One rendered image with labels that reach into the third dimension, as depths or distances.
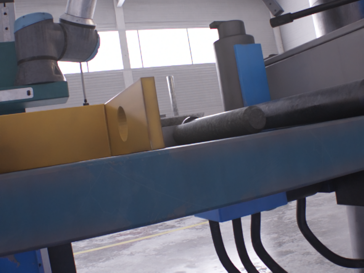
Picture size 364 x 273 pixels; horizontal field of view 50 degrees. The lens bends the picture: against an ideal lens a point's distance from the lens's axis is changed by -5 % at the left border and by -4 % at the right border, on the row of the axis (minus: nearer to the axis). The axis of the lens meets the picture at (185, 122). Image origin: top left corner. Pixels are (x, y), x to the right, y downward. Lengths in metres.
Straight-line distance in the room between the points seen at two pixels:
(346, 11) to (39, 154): 0.95
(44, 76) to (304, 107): 1.14
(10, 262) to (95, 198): 0.20
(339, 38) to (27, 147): 0.44
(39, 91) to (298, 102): 1.13
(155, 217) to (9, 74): 1.42
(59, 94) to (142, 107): 1.15
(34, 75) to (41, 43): 0.13
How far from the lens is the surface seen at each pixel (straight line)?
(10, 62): 1.66
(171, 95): 10.28
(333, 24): 1.21
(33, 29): 1.53
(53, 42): 1.55
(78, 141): 0.45
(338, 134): 0.35
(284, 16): 1.11
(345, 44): 0.60
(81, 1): 1.63
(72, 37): 1.61
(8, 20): 1.75
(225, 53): 0.70
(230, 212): 0.65
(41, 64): 1.49
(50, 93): 1.47
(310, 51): 0.66
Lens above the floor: 1.06
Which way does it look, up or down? 3 degrees up
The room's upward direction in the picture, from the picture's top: 9 degrees counter-clockwise
